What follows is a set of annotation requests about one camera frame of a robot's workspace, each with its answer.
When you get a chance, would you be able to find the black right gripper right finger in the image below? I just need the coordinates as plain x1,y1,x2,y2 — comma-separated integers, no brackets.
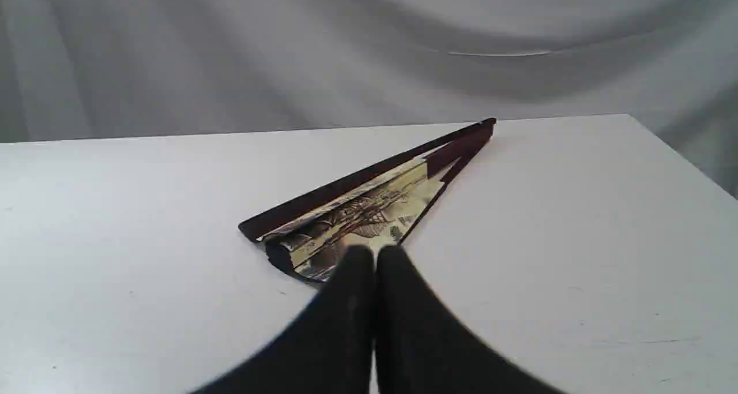
376,246,558,393

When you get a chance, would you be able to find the painted paper folding fan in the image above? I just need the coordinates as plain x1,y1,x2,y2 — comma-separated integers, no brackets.
238,118,496,284

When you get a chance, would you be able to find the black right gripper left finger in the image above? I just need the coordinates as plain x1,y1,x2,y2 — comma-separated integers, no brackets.
198,246,375,393

